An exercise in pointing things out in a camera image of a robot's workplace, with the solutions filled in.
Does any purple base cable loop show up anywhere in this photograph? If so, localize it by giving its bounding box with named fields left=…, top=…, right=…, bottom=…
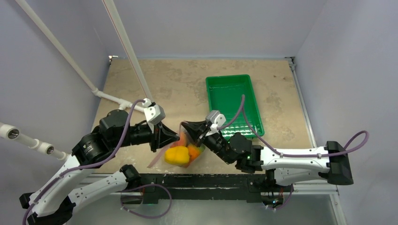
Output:
left=120, top=183, right=173, bottom=219

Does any white pvc pipe frame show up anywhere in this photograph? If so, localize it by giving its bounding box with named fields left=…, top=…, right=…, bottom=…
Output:
left=0, top=0, right=153, bottom=161

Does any yellow toy bell pepper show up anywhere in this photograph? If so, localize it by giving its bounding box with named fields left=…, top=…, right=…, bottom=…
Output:
left=164, top=146, right=190, bottom=166

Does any clear pink zip top bag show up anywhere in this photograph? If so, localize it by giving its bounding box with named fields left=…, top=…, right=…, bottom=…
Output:
left=147, top=124, right=206, bottom=168

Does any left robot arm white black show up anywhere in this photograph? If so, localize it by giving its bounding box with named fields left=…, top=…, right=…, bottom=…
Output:
left=19, top=107, right=179, bottom=225

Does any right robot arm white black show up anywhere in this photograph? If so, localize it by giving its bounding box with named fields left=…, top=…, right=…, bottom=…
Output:
left=182, top=121, right=353, bottom=191

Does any orange green toy mango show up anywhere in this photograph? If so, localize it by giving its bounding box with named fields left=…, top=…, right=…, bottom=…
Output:
left=187, top=144, right=205, bottom=161

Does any orange toy pumpkin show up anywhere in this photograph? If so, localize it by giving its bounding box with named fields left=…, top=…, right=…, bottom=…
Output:
left=173, top=131, right=188, bottom=147

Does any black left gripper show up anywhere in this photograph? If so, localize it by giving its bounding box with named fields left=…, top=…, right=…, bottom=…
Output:
left=112, top=120, right=180, bottom=152

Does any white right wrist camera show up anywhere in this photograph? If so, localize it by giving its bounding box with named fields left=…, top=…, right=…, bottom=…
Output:
left=205, top=110, right=226, bottom=133

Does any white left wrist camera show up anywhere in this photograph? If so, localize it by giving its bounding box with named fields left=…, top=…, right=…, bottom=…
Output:
left=143, top=98, right=166, bottom=125

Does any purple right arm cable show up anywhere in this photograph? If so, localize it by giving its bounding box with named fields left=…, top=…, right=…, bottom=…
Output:
left=217, top=94, right=370, bottom=158

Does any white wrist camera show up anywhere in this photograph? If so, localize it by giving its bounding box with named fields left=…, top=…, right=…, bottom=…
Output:
left=205, top=110, right=226, bottom=133
left=143, top=98, right=166, bottom=125

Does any green plastic tray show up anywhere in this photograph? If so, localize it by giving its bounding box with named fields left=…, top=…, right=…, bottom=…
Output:
left=206, top=75, right=265, bottom=136

